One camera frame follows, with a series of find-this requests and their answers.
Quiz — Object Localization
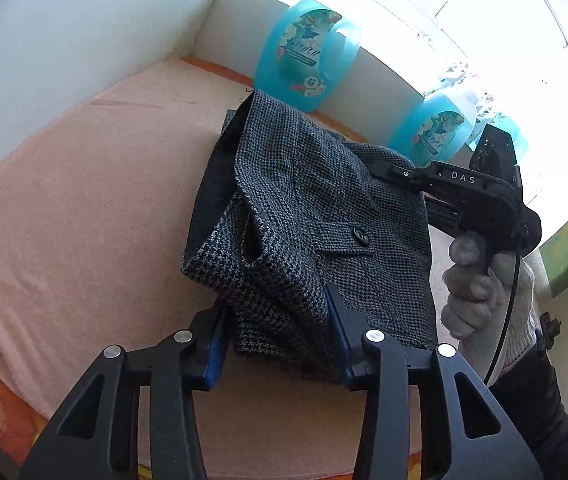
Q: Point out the grey houndstooth pants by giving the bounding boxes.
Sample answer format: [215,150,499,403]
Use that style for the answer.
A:
[181,91,437,380]

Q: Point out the dark sleeved right forearm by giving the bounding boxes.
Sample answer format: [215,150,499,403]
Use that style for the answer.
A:
[490,342,568,479]

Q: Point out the white gloved right hand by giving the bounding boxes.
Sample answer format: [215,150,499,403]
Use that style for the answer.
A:
[440,233,537,386]

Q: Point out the floral refill pouches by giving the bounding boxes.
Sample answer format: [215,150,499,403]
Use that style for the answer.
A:
[439,63,494,112]

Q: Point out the pink towel blanket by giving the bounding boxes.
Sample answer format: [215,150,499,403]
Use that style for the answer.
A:
[0,58,365,479]

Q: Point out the large blue detergent bottle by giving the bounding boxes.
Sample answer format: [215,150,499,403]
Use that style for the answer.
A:
[254,0,360,113]

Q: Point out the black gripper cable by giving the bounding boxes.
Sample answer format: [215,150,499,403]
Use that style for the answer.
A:
[483,236,525,386]

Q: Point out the white window frame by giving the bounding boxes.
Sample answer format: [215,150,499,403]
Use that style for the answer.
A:
[228,0,568,241]

